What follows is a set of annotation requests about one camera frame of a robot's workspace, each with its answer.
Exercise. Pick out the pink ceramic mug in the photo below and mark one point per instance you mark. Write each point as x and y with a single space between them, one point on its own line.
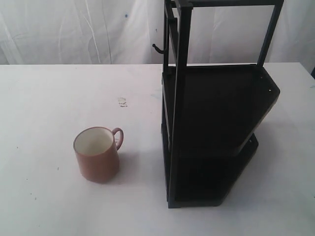
96 150

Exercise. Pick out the black hook on rack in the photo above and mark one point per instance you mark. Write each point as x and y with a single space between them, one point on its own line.
158 50

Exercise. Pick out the black two-tier shelf rack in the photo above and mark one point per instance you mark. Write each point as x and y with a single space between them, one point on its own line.
209 112

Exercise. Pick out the smudged tape mark on table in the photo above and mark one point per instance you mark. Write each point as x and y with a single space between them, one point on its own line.
122 102

